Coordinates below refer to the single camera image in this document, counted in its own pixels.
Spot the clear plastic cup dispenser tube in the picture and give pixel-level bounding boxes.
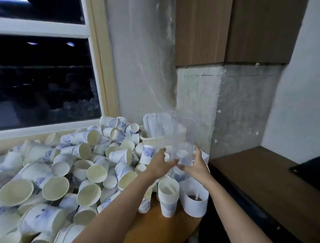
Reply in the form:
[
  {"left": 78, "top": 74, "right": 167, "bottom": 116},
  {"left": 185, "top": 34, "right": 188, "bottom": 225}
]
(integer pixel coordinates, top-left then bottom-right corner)
[{"left": 141, "top": 111, "right": 201, "bottom": 168}]

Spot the person's left forearm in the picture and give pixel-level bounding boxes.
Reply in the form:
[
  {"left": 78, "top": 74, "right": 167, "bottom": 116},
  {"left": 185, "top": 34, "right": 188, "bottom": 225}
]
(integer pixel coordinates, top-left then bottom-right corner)
[{"left": 74, "top": 170, "right": 162, "bottom": 243}]

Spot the person's right forearm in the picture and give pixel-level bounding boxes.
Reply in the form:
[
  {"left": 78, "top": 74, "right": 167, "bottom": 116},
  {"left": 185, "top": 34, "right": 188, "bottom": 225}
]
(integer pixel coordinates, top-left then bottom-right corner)
[{"left": 192, "top": 176, "right": 274, "bottom": 243}]

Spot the pile of paper cups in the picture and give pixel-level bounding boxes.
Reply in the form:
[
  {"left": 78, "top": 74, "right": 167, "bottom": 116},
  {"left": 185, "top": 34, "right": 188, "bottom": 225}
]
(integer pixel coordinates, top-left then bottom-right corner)
[{"left": 0, "top": 115, "right": 211, "bottom": 243}]

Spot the person's left hand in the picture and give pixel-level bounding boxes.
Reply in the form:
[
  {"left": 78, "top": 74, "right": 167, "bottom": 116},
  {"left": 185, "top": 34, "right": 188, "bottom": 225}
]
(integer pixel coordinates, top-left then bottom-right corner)
[{"left": 144, "top": 148, "right": 179, "bottom": 180}]

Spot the dark wooden side counter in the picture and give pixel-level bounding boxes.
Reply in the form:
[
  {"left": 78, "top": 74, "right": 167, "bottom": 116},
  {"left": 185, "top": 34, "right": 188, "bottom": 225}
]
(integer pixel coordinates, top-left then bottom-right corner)
[{"left": 209, "top": 146, "right": 320, "bottom": 243}]

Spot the black object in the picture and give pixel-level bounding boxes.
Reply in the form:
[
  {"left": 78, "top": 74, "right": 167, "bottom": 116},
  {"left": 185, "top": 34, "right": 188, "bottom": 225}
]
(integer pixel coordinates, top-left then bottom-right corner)
[{"left": 290, "top": 156, "right": 320, "bottom": 190}]

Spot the person's right hand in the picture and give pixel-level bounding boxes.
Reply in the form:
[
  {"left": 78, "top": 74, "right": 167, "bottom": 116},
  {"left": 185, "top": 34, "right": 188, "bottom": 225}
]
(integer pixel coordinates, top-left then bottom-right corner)
[{"left": 179, "top": 145, "right": 216, "bottom": 187}]

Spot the brown wooden wall cabinet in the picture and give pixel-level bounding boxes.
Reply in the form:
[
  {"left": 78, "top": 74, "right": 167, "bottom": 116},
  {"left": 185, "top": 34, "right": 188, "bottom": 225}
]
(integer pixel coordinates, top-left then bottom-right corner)
[{"left": 175, "top": 0, "right": 309, "bottom": 68}]

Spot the white framed window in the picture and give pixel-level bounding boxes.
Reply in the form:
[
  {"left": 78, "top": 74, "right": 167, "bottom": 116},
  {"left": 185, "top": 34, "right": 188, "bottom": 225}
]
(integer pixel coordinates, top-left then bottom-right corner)
[{"left": 0, "top": 0, "right": 121, "bottom": 151}]

